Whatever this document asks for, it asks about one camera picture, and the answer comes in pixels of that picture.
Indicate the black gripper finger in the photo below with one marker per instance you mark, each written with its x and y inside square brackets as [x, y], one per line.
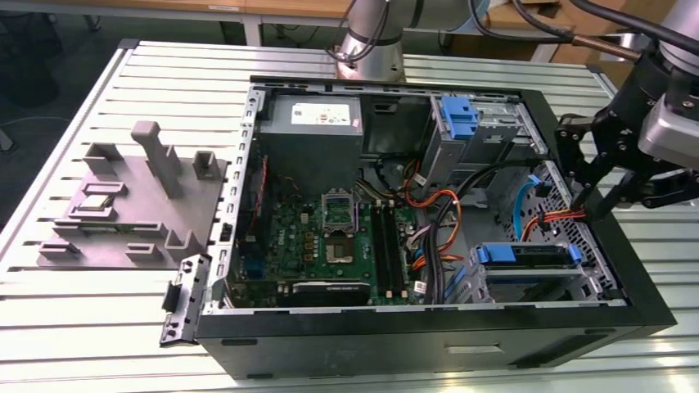
[609, 200]
[580, 163]

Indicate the blue plastic drive latch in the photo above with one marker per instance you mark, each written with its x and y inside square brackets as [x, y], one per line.
[459, 118]

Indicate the black office chair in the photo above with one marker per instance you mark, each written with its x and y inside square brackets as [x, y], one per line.
[27, 61]

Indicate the long white frame desk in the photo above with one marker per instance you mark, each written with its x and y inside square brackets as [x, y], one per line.
[165, 10]

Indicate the black RAM slot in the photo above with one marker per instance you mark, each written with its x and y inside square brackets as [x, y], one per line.
[382, 245]
[397, 245]

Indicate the metal locking lever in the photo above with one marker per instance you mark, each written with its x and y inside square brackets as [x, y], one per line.
[357, 217]

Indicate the black PC case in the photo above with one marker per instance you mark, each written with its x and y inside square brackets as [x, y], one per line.
[382, 340]

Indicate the grey metal drive cage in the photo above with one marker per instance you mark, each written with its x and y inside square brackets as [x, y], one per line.
[454, 159]

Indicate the green motherboard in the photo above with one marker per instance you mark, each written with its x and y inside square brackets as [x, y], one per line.
[295, 245]

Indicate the grey metal disk bay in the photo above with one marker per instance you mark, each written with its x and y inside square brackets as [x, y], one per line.
[535, 273]

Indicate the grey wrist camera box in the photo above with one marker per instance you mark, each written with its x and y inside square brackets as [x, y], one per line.
[669, 131]

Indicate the silver CPU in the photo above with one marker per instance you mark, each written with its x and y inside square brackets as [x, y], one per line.
[98, 203]

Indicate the black graphics card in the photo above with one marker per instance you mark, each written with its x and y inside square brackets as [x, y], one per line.
[327, 291]

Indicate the grey expansion card retainer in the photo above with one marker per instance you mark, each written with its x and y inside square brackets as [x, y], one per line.
[191, 282]

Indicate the grey power supply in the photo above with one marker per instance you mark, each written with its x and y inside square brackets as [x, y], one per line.
[311, 155]

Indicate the grey parts rack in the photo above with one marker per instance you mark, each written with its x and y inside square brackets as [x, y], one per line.
[142, 213]

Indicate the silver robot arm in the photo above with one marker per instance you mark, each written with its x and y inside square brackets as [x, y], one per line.
[377, 53]

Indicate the CPU socket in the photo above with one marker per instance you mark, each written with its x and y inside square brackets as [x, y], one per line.
[341, 253]

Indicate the green RAM stick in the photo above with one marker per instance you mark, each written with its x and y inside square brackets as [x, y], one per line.
[101, 230]

